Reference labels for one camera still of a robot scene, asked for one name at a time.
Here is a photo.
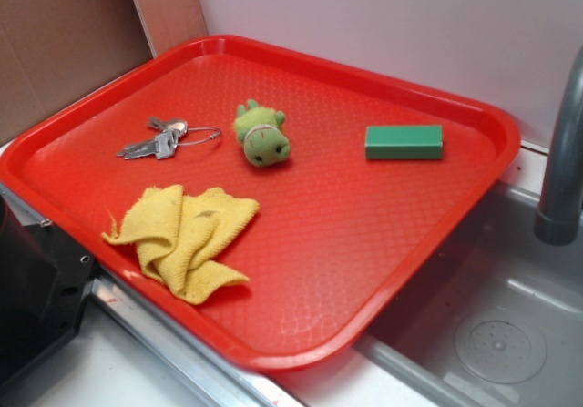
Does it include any red plastic tray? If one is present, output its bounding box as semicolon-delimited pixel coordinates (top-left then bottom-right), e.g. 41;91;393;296
1;36;520;373

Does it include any grey plastic sink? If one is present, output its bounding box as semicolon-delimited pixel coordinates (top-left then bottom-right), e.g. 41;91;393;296
272;179;583;407

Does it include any grey faucet spout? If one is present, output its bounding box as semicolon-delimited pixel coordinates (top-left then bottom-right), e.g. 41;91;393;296
534;52;582;246

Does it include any green rectangular block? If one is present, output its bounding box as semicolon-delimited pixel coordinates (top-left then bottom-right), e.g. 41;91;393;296
364;125;444;160

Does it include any yellow cloth rag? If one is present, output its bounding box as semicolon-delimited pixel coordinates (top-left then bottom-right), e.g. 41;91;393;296
102;185;260;305

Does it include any long silver key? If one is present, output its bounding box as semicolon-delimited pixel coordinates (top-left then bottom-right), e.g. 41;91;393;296
117;129;179;160

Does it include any brown cardboard panel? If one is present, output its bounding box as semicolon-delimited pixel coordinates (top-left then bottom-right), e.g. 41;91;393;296
1;0;207;144

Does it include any short silver key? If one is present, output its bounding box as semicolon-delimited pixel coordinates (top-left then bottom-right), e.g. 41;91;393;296
148;117;189;137

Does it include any green plush toy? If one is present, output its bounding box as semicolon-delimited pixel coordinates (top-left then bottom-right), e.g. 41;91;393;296
233;99;291;168

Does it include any wire key ring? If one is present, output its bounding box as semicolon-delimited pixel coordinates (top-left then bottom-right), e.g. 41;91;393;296
175;126;223;147

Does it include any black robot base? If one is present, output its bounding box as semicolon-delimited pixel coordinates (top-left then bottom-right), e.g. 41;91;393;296
1;200;96;390

